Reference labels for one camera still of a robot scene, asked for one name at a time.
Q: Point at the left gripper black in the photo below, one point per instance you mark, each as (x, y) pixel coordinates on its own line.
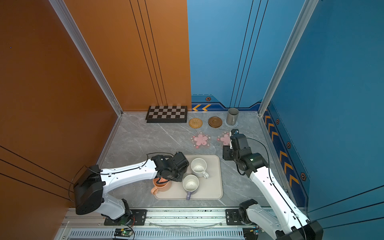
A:
(182, 171)

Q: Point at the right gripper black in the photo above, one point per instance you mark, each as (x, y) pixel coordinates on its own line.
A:
(226, 149)

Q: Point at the pink flower coaster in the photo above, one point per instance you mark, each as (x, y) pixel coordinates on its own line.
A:
(224, 139)
(201, 140)

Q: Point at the grey mug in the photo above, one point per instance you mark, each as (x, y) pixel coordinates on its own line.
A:
(232, 116)

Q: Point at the brown wooden round coaster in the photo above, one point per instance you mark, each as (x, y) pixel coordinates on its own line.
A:
(215, 122)

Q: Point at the woven rattan round coaster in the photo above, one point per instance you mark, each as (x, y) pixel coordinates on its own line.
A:
(195, 123)

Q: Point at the blue woven round coaster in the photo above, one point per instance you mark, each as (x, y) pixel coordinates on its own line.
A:
(232, 126)

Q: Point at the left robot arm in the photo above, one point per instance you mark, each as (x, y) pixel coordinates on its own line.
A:
(92, 188)

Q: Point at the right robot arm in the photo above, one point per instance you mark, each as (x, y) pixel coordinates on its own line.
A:
(288, 222)

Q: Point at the orange pink mug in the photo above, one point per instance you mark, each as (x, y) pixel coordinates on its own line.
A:
(160, 185)

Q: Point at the beige plastic tray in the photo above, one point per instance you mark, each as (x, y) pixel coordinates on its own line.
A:
(209, 189)

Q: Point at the black white chessboard box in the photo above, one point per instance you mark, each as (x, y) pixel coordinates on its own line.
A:
(167, 114)

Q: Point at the left green circuit board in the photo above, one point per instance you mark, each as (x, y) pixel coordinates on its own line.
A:
(124, 234)

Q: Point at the green circuit board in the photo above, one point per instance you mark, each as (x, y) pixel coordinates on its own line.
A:
(251, 233)
(124, 234)

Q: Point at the right green circuit board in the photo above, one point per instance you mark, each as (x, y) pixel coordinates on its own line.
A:
(251, 233)

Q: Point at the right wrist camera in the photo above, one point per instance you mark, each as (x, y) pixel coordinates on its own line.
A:
(234, 139)

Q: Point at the white mug purple handle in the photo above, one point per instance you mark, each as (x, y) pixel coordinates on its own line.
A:
(190, 184)

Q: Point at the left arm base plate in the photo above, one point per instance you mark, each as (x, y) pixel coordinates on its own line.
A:
(139, 216)

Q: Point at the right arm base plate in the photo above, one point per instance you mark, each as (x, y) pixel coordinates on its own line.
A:
(233, 217)

